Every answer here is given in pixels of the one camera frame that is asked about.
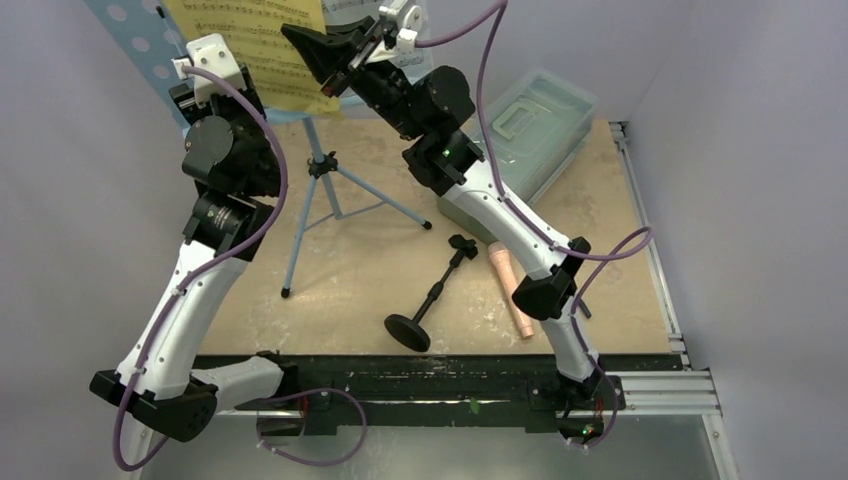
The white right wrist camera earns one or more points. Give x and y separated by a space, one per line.
402 21

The yellow sheet music page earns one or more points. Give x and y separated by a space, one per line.
252 30

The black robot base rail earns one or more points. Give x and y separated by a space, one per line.
485 391

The black microphone desk stand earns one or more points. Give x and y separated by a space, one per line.
407 330

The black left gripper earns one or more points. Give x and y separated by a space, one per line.
185 96

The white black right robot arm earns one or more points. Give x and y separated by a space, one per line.
442 158

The white sheet music page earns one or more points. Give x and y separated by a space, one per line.
414 65

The light blue music stand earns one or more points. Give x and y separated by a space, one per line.
149 35

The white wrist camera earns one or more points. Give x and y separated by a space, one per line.
211 54
402 21

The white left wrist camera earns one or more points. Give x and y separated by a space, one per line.
211 54

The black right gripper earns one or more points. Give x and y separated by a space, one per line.
354 59

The aluminium frame rail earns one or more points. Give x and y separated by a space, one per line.
682 392

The clear plastic storage box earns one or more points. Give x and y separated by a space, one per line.
536 127

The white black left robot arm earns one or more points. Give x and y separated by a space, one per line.
156 386

